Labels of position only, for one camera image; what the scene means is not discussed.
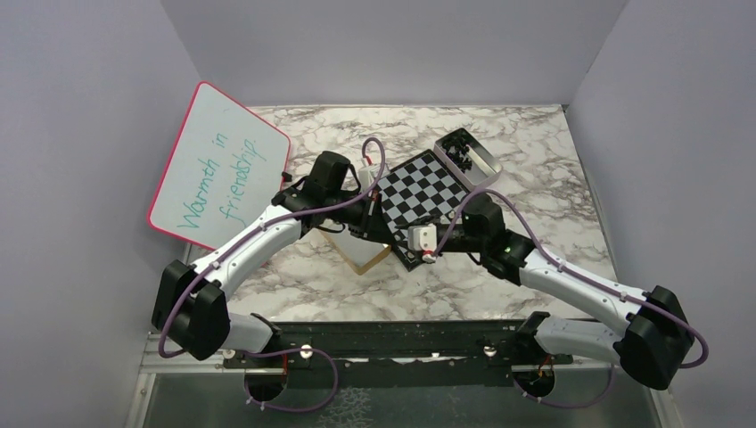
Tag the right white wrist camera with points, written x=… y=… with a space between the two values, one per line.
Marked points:
x=423 y=240

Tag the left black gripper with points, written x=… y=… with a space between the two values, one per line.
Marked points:
x=373 y=223

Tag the black metal base rail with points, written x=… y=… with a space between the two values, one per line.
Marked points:
x=498 y=353

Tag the pile of black pieces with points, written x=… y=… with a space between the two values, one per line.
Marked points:
x=459 y=148

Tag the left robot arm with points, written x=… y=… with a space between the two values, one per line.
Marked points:
x=191 y=310

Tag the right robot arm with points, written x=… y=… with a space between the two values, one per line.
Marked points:
x=579 y=295

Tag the silver white tin tray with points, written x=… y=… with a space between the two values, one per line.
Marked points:
x=481 y=176

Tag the white board pink rim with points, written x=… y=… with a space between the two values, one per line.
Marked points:
x=225 y=166

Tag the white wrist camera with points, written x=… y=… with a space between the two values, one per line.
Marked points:
x=368 y=173
x=423 y=240

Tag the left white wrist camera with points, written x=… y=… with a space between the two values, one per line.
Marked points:
x=368 y=173

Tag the gold tin tray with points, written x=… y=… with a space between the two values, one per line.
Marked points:
x=360 y=255

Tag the black white chess board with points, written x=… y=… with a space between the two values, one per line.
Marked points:
x=417 y=188

